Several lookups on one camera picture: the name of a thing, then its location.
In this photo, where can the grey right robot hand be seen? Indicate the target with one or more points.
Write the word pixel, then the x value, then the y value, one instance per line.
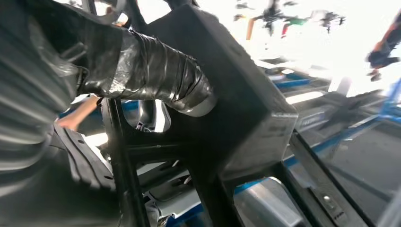
pixel 156 72

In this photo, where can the person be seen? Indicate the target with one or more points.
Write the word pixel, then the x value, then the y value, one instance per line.
pixel 382 56

